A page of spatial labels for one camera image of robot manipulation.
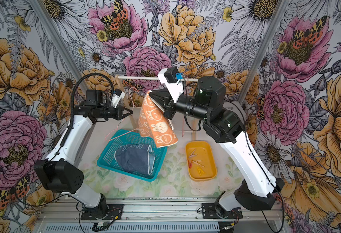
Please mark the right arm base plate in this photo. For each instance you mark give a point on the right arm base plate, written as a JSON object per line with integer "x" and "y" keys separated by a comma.
{"x": 211, "y": 211}

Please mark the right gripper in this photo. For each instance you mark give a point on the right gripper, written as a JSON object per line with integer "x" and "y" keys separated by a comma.
{"x": 169, "y": 106}

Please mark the yellow plastic tray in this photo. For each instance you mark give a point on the yellow plastic tray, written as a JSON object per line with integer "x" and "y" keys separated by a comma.
{"x": 200, "y": 159}

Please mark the aluminium front rail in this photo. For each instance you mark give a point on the aluminium front rail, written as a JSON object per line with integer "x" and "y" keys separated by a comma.
{"x": 134, "y": 210}

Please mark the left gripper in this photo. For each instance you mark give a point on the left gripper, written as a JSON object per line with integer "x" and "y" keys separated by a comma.
{"x": 119, "y": 111}

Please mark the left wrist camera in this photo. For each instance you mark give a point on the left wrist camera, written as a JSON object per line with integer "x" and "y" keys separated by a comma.
{"x": 118, "y": 95}

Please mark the orange bunny towel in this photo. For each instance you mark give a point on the orange bunny towel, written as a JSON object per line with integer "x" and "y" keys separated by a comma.
{"x": 153, "y": 124}

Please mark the wooden clothes rack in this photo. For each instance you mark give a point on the wooden clothes rack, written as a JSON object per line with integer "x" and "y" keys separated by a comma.
{"x": 120, "y": 77}

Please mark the teal plastic basket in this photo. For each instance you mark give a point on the teal plastic basket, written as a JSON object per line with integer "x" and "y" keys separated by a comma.
{"x": 124, "y": 137}

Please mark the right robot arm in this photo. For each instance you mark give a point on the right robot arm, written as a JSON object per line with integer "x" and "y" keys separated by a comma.
{"x": 227, "y": 128}

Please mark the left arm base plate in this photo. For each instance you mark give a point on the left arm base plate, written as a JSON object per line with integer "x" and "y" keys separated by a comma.
{"x": 110, "y": 212}

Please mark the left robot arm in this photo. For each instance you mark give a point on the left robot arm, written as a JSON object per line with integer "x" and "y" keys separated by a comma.
{"x": 59, "y": 173}

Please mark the beige clothespin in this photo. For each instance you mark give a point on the beige clothespin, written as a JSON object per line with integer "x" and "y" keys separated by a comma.
{"x": 198, "y": 163}
{"x": 192, "y": 154}

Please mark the blue towel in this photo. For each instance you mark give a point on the blue towel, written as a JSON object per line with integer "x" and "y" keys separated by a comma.
{"x": 138, "y": 158}

